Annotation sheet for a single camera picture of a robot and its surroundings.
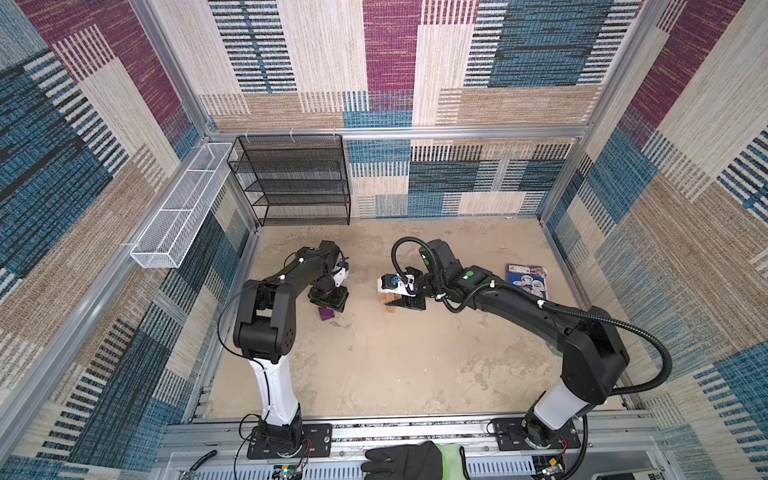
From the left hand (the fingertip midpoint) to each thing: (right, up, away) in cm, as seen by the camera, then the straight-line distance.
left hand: (334, 301), depth 95 cm
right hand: (+18, +5, -15) cm, 23 cm away
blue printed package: (+64, +7, +5) cm, 64 cm away
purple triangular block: (-2, -3, -3) cm, 5 cm away
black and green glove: (+24, -33, -25) cm, 47 cm away
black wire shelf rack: (-17, +41, +13) cm, 47 cm away
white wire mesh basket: (-35, +19, -24) cm, 46 cm away
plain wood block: (+18, -3, +1) cm, 18 cm away
